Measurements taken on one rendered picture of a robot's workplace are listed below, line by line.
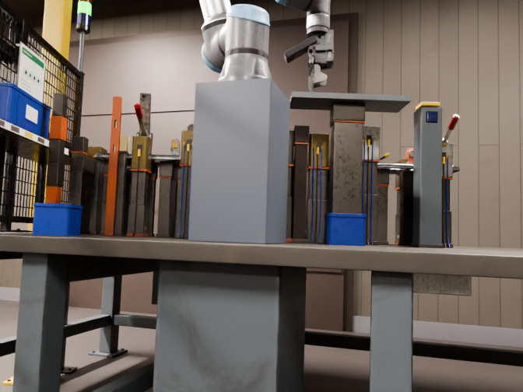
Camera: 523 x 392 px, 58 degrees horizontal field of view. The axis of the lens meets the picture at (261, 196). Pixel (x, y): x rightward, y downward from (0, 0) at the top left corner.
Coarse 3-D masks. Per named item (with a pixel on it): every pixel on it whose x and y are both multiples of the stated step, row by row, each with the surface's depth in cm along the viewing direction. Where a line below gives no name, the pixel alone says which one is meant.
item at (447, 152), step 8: (448, 144) 164; (448, 152) 163; (448, 160) 163; (448, 168) 163; (448, 176) 163; (448, 184) 163; (448, 192) 163; (448, 200) 163; (448, 208) 163; (448, 216) 162; (448, 224) 162; (448, 232) 162; (448, 240) 160
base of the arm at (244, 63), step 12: (240, 48) 121; (252, 48) 121; (228, 60) 123; (240, 60) 120; (252, 60) 120; (264, 60) 123; (228, 72) 120; (240, 72) 119; (252, 72) 119; (264, 72) 121
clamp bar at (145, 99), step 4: (140, 96) 168; (144, 96) 167; (148, 96) 168; (140, 100) 168; (144, 100) 168; (148, 100) 168; (140, 104) 168; (144, 104) 168; (148, 104) 168; (144, 108) 169; (148, 108) 169; (144, 112) 169; (148, 112) 169; (144, 116) 169; (148, 116) 169; (144, 120) 169; (148, 120) 169; (148, 124) 169; (148, 128) 169; (140, 132) 169; (148, 132) 169; (148, 136) 169
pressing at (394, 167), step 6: (96, 156) 174; (102, 156) 173; (108, 156) 173; (156, 156) 173; (162, 156) 173; (168, 156) 173; (174, 156) 173; (180, 156) 173; (156, 162) 189; (174, 162) 188; (180, 162) 187; (378, 168) 185; (384, 168) 183; (390, 168) 182; (396, 168) 182; (402, 168) 182; (408, 168) 183; (456, 168) 175
